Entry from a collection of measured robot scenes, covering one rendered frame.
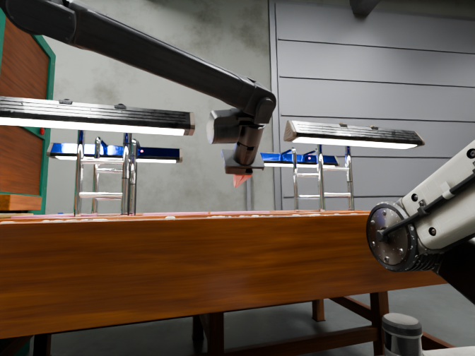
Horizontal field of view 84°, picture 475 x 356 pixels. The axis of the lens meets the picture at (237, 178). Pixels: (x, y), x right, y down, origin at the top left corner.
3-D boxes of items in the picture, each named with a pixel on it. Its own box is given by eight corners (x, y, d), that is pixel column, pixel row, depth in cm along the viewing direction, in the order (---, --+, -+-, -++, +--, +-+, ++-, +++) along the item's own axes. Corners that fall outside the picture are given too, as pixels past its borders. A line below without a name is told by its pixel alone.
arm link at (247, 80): (6, -24, 30) (29, -26, 38) (4, 28, 32) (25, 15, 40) (285, 100, 52) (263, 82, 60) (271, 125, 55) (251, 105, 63)
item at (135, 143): (136, 234, 116) (139, 135, 121) (85, 236, 110) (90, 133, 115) (140, 231, 134) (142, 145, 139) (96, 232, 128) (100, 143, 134)
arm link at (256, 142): (271, 124, 57) (261, 111, 61) (242, 124, 55) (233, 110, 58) (262, 150, 62) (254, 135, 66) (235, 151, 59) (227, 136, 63)
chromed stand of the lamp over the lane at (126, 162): (124, 247, 78) (128, 102, 83) (44, 251, 72) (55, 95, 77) (131, 240, 96) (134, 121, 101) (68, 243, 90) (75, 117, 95)
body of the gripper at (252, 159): (220, 155, 68) (225, 130, 63) (257, 156, 70) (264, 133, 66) (224, 171, 63) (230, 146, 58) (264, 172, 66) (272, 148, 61)
